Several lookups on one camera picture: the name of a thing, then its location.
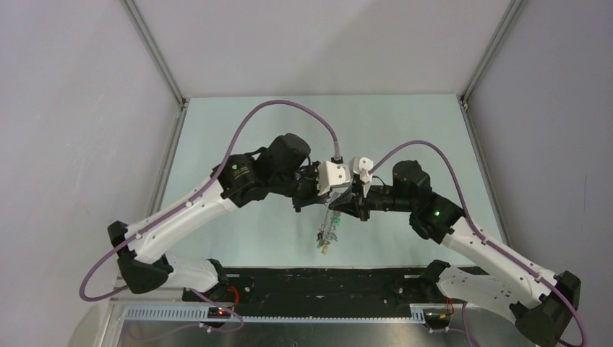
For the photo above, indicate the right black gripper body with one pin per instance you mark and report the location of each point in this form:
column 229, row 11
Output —
column 376, row 198

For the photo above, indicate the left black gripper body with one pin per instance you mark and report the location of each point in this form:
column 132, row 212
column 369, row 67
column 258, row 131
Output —
column 303, row 186

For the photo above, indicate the large toothed metal keyring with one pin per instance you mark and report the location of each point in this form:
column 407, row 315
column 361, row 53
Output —
column 326, row 233

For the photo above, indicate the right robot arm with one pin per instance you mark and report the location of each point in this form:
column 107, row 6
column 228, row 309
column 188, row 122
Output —
column 539, row 302

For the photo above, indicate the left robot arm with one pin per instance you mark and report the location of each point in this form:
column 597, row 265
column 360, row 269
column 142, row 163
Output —
column 284, row 168

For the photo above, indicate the right circuit board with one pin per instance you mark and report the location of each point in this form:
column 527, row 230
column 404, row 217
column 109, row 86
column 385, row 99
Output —
column 437, row 316

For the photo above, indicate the left circuit board with LEDs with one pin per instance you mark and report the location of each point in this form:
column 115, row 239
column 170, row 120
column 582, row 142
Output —
column 219, row 312

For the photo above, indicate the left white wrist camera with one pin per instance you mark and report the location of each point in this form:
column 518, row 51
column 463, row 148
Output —
column 332, row 176

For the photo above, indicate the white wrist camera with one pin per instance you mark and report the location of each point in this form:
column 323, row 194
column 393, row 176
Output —
column 332, row 176
column 360, row 169

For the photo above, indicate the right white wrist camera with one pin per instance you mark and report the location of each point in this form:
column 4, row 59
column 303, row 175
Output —
column 360, row 169

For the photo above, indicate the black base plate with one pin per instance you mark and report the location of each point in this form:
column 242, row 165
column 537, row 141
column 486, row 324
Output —
column 327, row 292

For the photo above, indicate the left aluminium frame post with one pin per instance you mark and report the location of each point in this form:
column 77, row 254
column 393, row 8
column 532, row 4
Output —
column 142, row 29

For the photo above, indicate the aluminium frame post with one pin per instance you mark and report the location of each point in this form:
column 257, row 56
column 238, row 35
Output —
column 142, row 29
column 501, row 32

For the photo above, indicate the grey cable duct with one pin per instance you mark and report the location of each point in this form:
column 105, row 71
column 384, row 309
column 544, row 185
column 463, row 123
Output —
column 199, row 314

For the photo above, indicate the right aluminium frame post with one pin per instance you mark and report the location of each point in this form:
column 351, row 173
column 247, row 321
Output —
column 501, row 32

